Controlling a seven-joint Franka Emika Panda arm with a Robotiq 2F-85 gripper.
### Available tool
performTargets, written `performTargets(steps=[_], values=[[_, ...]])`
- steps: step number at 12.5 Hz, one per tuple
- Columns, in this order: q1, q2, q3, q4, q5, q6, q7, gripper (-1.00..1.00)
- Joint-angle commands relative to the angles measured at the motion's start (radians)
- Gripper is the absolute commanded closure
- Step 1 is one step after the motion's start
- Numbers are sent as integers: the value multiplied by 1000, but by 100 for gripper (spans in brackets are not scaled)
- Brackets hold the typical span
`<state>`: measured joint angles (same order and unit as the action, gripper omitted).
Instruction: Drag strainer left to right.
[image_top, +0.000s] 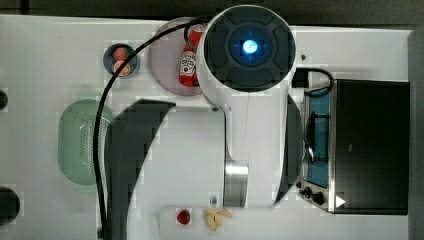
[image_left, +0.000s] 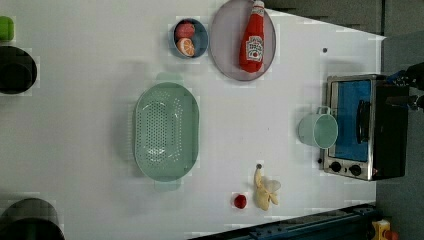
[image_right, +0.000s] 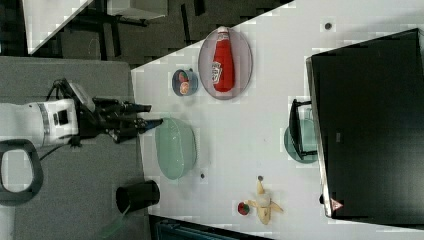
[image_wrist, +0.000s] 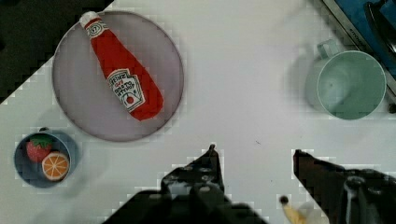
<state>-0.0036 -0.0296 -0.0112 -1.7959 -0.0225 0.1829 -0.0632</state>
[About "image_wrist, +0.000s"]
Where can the plush peeled banana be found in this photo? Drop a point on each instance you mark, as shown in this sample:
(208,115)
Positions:
(308,213)

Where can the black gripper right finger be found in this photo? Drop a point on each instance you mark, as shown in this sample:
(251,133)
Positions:
(347,196)

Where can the toy orange slice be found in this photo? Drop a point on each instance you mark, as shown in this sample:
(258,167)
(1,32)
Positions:
(55,166)

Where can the toy stove with blue top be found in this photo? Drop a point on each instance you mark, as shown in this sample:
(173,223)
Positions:
(371,27)

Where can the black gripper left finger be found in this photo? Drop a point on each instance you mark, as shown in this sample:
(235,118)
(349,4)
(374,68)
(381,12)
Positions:
(205,170)

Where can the plush red ketchup bottle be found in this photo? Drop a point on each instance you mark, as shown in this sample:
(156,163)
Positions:
(124,74)

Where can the grey round plate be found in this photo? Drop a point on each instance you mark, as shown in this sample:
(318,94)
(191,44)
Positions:
(85,97)

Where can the toy strawberry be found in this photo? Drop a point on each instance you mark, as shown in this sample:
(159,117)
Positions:
(38,147)

